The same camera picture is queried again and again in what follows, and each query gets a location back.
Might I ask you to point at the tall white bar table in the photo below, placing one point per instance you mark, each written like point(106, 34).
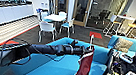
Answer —
point(125, 18)

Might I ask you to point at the glass office partition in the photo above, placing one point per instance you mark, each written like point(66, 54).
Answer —
point(104, 8)

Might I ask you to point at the red varsity jacket white sleeves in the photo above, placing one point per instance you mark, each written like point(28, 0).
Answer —
point(83, 71)

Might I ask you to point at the blue sofa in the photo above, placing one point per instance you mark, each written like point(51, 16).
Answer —
point(56, 69)

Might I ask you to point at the patterned beige cushion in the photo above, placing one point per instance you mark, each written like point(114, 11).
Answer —
point(123, 44)

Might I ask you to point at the wood framed glass door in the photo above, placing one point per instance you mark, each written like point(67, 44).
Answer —
point(62, 1)
point(81, 7)

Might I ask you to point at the blue bin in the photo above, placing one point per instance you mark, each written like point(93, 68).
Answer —
point(39, 14)

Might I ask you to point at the white hanger with red jacket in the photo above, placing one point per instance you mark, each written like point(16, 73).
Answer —
point(91, 41)

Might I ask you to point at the white kitchen counter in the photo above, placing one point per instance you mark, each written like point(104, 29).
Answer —
point(6, 14)

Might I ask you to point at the white plastic chair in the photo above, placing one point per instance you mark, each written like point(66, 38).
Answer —
point(47, 28)

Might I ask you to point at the teal seat white chair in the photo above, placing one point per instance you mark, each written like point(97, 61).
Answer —
point(45, 16)
point(63, 13)
point(68, 25)

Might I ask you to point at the white square table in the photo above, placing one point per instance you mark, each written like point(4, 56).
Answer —
point(54, 17)

